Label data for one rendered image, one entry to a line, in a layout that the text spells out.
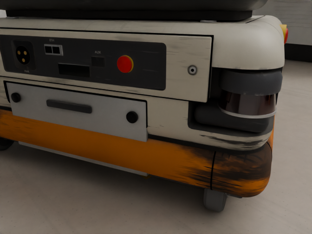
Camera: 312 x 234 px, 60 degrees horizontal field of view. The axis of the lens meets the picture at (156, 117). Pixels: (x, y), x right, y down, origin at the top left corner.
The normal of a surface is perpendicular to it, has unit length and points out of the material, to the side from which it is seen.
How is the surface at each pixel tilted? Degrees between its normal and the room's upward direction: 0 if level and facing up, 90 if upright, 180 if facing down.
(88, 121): 90
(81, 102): 90
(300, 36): 90
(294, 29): 90
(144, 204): 0
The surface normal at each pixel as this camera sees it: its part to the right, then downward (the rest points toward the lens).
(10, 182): 0.00, -0.93
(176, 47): -0.40, 0.34
